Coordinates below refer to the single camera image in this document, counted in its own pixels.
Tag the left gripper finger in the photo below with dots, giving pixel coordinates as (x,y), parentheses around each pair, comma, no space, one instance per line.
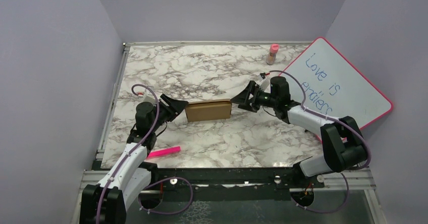
(165,100)
(171,112)

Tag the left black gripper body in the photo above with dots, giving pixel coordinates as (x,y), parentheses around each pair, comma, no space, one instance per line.
(161,119)

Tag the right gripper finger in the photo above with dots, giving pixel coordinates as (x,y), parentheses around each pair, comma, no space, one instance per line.
(252,107)
(244,96)

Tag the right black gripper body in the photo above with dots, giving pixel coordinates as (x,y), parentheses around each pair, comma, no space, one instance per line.
(265,99)

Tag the brown cardboard box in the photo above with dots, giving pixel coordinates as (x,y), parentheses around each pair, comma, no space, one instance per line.
(208,110)

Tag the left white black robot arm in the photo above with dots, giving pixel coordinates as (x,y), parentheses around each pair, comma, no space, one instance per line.
(109,199)

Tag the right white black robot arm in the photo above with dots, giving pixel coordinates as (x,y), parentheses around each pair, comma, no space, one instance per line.
(342,142)

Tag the pink rectangular stick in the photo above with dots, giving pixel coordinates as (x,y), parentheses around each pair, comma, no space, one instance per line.
(163,152)

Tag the pink-capped small bottle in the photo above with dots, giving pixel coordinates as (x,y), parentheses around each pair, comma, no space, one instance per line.
(271,57)

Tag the pink-framed whiteboard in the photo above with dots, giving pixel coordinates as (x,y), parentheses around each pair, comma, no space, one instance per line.
(326,82)

